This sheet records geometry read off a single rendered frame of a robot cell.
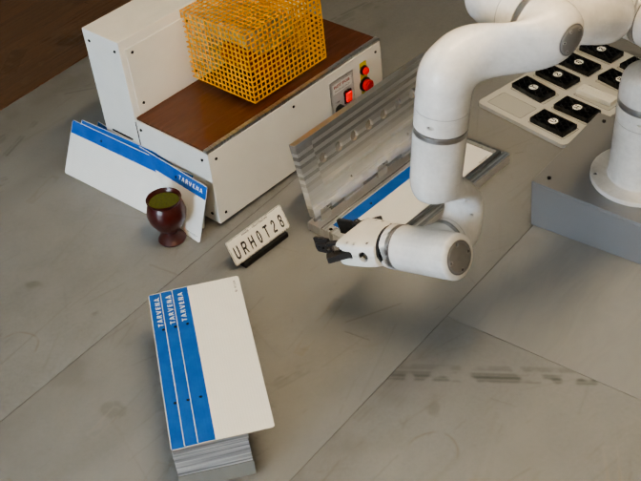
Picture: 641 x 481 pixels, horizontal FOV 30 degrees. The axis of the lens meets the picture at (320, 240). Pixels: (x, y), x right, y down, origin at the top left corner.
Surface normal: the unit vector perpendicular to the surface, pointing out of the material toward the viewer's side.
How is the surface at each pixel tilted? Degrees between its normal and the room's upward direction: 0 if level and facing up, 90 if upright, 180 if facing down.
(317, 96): 90
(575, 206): 90
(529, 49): 89
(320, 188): 79
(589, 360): 0
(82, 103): 0
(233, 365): 0
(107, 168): 63
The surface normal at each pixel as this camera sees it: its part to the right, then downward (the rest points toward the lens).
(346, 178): 0.70, 0.21
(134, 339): -0.10, -0.77
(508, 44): -0.17, 0.46
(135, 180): -0.62, 0.12
